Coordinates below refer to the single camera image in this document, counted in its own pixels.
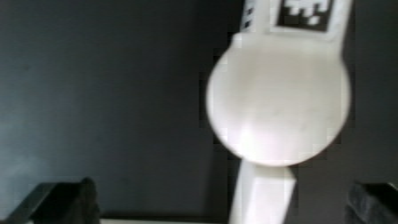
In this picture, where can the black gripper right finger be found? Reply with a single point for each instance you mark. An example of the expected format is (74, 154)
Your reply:
(372, 204)

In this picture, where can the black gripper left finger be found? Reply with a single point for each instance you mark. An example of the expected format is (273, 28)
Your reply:
(61, 203)

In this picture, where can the white lamp bulb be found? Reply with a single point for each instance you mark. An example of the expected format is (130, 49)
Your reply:
(278, 98)

